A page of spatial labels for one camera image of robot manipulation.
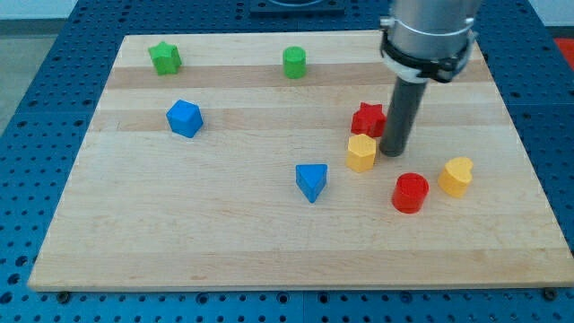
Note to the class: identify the red cylinder block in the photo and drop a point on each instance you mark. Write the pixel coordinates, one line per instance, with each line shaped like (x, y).
(410, 192)

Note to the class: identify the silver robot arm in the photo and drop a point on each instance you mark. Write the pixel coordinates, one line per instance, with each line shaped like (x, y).
(422, 40)

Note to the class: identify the yellow heart block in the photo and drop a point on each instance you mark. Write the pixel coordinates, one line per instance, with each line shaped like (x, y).
(456, 176)

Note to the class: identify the green cylinder block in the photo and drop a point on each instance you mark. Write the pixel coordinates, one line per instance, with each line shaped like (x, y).
(294, 62)

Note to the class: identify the red star block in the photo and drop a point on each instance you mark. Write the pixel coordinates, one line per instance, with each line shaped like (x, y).
(369, 120)

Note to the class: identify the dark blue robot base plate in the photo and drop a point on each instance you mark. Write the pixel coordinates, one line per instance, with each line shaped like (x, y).
(261, 8)

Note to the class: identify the blue cube block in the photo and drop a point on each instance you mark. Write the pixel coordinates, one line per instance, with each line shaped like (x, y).
(185, 118)

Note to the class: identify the yellow hexagon block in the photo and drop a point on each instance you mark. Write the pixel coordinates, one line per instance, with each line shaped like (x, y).
(361, 153)

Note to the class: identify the light wooden board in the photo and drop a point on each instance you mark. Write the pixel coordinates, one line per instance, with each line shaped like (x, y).
(146, 209)

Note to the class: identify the green star block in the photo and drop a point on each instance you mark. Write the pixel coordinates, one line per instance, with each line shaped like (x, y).
(165, 58)

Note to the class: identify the blue triangle block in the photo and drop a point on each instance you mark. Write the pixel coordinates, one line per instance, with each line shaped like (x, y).
(311, 179)

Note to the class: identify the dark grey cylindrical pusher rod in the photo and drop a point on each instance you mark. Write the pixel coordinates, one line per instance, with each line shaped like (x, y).
(401, 114)

